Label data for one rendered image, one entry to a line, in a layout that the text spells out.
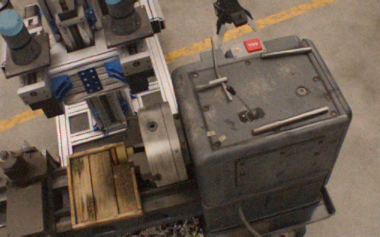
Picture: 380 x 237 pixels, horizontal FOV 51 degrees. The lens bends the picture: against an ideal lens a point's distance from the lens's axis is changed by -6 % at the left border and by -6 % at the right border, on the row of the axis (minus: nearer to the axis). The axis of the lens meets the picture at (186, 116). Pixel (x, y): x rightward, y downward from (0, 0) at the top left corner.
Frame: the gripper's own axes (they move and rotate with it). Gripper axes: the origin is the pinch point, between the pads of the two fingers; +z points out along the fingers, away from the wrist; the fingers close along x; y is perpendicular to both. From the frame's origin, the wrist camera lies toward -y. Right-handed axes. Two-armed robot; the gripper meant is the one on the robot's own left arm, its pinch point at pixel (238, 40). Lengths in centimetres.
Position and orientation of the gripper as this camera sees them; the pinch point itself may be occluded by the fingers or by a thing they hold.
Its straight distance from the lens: 149.9
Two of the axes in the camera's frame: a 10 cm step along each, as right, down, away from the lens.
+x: -9.0, 4.2, -0.9
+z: 2.5, 7.0, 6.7
